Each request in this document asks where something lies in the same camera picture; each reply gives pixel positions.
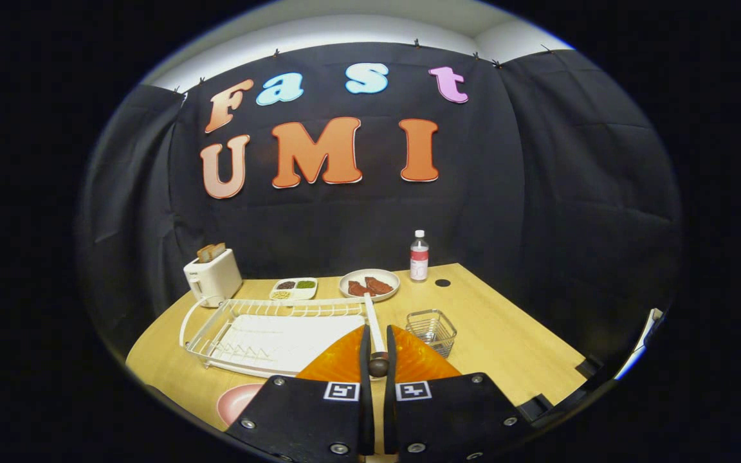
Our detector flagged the clear water bottle red label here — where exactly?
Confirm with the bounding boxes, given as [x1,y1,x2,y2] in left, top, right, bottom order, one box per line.
[409,230,430,283]

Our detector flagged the metal wire basket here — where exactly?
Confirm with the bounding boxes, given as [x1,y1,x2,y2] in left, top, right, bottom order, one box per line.
[405,309,458,359]

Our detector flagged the white plate with meat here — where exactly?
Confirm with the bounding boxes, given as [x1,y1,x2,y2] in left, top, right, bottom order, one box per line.
[338,269,401,303]

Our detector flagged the white wire dish rack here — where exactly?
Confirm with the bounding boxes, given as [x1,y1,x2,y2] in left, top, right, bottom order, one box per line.
[184,293,387,379]

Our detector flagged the white divided dish with beans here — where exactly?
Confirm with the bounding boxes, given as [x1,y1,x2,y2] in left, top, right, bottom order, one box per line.
[270,277,318,302]

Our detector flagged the white toaster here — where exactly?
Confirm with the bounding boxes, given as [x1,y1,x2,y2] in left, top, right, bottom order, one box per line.
[183,248,243,308]

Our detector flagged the white panel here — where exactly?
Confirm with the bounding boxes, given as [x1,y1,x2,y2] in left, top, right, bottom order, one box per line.
[615,307,664,380]

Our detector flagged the pink plate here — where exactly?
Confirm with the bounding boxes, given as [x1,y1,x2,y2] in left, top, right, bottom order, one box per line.
[217,383,265,427]

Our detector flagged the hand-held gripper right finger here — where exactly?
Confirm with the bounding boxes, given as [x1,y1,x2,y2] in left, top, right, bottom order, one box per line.
[382,323,535,463]

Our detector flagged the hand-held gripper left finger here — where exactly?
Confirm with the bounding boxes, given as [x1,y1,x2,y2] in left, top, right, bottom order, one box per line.
[224,323,376,463]

